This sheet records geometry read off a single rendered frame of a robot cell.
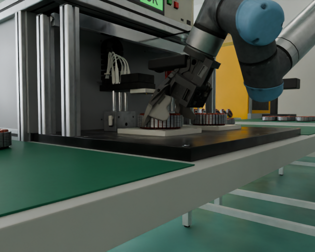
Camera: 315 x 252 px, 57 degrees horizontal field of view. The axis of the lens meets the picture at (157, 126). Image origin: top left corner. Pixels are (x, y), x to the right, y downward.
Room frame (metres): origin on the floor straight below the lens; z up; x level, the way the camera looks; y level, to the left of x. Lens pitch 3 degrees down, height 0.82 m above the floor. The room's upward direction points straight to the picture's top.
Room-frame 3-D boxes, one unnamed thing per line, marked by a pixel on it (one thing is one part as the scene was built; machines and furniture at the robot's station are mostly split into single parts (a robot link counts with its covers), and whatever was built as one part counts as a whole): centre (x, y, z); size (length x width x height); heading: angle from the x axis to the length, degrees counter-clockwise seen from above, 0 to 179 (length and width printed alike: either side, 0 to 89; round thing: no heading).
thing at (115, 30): (0.88, -0.01, 1.03); 0.62 x 0.01 x 0.03; 140
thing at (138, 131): (0.73, -0.01, 0.78); 0.15 x 0.15 x 0.01; 50
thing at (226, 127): (0.91, -0.16, 0.78); 0.15 x 0.15 x 0.01; 50
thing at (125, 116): (0.82, 0.11, 0.80); 0.08 x 0.05 x 0.06; 140
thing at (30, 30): (0.98, 0.11, 0.92); 0.66 x 0.01 x 0.30; 140
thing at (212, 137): (0.83, -0.07, 0.76); 0.64 x 0.47 x 0.02; 140
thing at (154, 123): (0.73, -0.01, 0.80); 0.11 x 0.11 x 0.04
